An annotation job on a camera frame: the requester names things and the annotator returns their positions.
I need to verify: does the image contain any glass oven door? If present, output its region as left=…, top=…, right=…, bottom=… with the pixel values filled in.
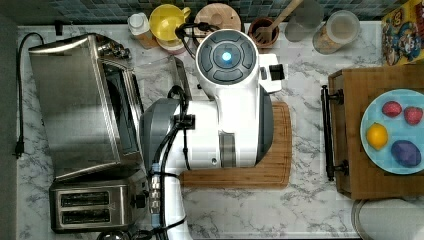
left=134, top=56, right=191, bottom=103

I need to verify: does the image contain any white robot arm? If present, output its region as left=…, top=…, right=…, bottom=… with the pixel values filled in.
left=139, top=29, right=285, bottom=240

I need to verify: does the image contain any stainless steel toaster oven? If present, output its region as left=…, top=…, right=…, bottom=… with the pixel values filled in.
left=29, top=33, right=142, bottom=181

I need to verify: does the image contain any bamboo cutting board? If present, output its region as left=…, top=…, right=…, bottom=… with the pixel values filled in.
left=180, top=102, right=292, bottom=189

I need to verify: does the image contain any brown utensil holder cup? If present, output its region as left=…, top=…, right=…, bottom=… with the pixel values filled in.
left=248, top=17, right=280, bottom=49

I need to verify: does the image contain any wooden spatula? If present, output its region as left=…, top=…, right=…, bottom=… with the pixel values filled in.
left=253, top=0, right=304, bottom=44

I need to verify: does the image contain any wooden round lid jar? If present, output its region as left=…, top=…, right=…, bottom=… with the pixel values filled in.
left=194, top=3, right=242, bottom=31

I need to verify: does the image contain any yellow measuring cup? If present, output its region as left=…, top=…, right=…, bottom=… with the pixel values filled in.
left=149, top=4, right=191, bottom=41

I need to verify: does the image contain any small white-capped bottle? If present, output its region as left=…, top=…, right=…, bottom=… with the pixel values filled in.
left=127, top=13, right=158, bottom=49

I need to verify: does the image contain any stainless steel two-slot toaster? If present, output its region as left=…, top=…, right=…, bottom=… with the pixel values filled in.
left=49, top=178, right=147, bottom=233

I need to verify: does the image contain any clear glass cup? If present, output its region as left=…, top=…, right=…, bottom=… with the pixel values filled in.
left=284, top=0, right=324, bottom=42

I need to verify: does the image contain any clear jar with cereal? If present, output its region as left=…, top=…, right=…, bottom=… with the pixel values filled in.
left=312, top=10, right=360, bottom=55

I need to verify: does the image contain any yellow lemon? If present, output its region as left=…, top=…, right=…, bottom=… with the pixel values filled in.
left=366, top=122, right=389, bottom=150

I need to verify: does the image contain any red strawberry left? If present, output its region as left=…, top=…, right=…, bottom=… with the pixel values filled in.
left=382, top=101, right=402, bottom=118

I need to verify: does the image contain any red strawberry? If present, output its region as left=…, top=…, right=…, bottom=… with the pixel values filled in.
left=404, top=106, right=423, bottom=126
left=382, top=101, right=402, bottom=118

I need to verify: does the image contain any light blue plate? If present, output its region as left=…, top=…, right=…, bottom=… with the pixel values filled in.
left=360, top=89, right=423, bottom=175

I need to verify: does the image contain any purple plum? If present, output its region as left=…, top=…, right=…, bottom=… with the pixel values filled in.
left=391, top=140, right=422, bottom=167

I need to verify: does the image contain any red strawberry right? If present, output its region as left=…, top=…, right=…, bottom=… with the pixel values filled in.
left=404, top=106, right=423, bottom=126

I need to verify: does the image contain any colourful cereal box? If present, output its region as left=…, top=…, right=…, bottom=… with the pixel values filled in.
left=382, top=0, right=424, bottom=66

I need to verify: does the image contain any wooden tray with handle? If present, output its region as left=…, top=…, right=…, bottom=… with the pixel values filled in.
left=321, top=65, right=423, bottom=200

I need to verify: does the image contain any black power cord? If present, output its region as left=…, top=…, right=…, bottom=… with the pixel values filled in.
left=12, top=32, right=45, bottom=159

